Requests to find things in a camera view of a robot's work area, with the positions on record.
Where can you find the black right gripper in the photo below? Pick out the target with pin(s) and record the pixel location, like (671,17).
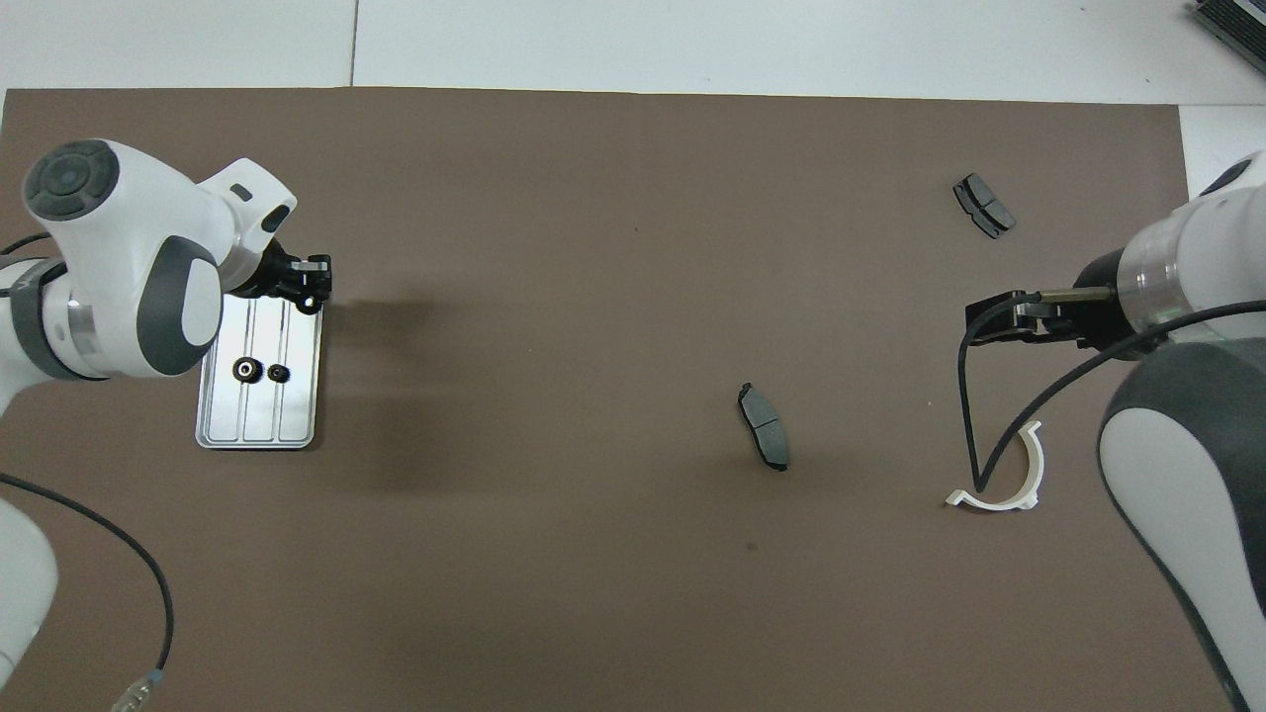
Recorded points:
(1113,302)

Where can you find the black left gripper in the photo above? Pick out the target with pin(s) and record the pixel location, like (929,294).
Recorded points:
(267,277)

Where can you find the small black gear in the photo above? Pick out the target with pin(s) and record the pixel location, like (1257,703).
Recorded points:
(279,373)

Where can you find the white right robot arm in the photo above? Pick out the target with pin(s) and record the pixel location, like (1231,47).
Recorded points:
(1217,237)

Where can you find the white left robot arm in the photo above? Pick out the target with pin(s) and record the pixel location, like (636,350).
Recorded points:
(99,257)

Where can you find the silver metal tray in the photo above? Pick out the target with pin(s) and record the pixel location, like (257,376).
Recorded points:
(297,415)

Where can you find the short dark grey brake pad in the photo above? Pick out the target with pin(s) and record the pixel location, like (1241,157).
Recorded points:
(984,205)

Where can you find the long dark grey brake pad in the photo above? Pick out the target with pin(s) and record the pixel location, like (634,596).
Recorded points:
(762,420)

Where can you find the brown table mat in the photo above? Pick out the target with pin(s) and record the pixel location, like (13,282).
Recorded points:
(593,247)

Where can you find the grey ribbed device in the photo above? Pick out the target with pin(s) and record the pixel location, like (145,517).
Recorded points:
(1231,20)

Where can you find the white curved plastic bracket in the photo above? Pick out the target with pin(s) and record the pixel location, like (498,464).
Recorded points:
(1004,504)

